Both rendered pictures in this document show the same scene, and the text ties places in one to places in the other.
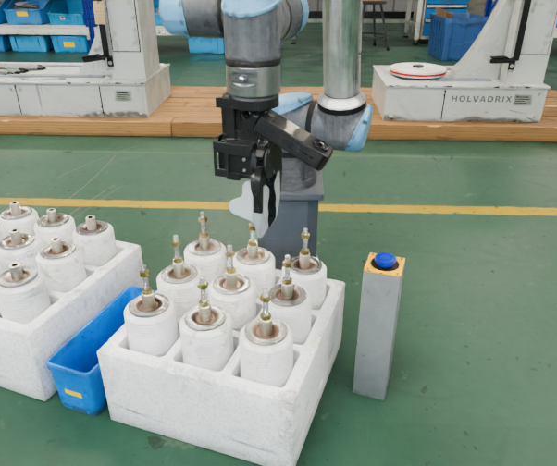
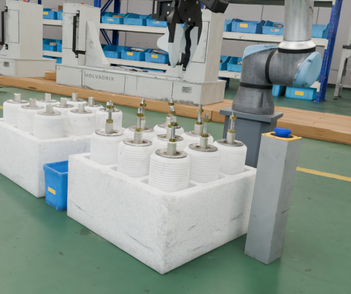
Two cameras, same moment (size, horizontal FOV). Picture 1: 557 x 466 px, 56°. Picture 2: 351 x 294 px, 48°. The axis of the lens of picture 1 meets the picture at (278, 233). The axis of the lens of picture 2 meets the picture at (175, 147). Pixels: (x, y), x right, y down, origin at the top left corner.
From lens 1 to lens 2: 48 cm
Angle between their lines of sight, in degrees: 25
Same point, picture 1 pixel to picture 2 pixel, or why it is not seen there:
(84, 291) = (86, 139)
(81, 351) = not seen: hidden behind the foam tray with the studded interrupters
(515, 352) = not seen: outside the picture
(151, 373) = (92, 172)
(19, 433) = (13, 205)
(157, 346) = (104, 159)
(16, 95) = (124, 81)
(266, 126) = not seen: outside the picture
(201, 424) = (113, 220)
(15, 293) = (42, 118)
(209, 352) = (130, 163)
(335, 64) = (290, 13)
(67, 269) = (81, 122)
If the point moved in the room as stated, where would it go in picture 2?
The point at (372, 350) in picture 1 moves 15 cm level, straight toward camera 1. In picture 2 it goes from (262, 212) to (231, 230)
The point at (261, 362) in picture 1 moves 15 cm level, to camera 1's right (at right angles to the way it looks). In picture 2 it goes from (158, 170) to (221, 184)
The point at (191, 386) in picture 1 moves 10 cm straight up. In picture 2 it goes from (112, 184) to (114, 144)
